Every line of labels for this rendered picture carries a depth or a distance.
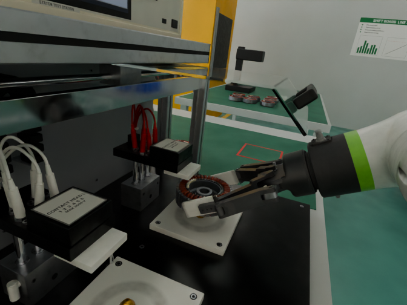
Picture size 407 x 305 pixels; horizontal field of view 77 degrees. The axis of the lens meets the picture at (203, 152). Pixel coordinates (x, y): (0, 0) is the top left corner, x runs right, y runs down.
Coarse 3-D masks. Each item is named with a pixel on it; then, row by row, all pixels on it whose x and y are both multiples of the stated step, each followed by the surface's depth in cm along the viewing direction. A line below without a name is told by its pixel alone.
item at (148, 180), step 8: (144, 176) 57; (152, 176) 58; (128, 184) 54; (136, 184) 54; (144, 184) 54; (152, 184) 56; (128, 192) 54; (136, 192) 53; (144, 192) 54; (152, 192) 57; (128, 200) 54; (136, 200) 54; (144, 200) 55; (152, 200) 58; (136, 208) 54
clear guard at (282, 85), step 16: (112, 64) 43; (128, 64) 42; (144, 64) 45; (160, 64) 49; (176, 64) 55; (192, 64) 61; (224, 80) 37; (240, 80) 37; (256, 80) 39; (272, 80) 43; (288, 80) 53; (288, 96) 41; (288, 112) 35; (304, 112) 46; (304, 128) 36
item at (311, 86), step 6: (312, 84) 47; (300, 90) 49; (306, 90) 41; (312, 90) 39; (300, 96) 40; (306, 96) 39; (312, 96) 39; (294, 102) 40; (300, 102) 40; (306, 102) 40; (300, 108) 40
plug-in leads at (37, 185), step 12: (0, 144) 29; (24, 144) 30; (0, 156) 27; (0, 168) 30; (36, 168) 29; (48, 168) 31; (0, 180) 30; (12, 180) 27; (36, 180) 30; (48, 180) 32; (0, 192) 31; (12, 192) 27; (36, 192) 30; (0, 204) 31; (12, 204) 28; (36, 204) 30; (24, 216) 29
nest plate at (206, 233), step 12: (168, 216) 52; (180, 216) 52; (216, 216) 54; (240, 216) 56; (156, 228) 49; (168, 228) 48; (180, 228) 49; (192, 228) 49; (204, 228) 50; (216, 228) 50; (228, 228) 50; (192, 240) 46; (204, 240) 46; (216, 240) 47; (228, 240) 47; (216, 252) 45
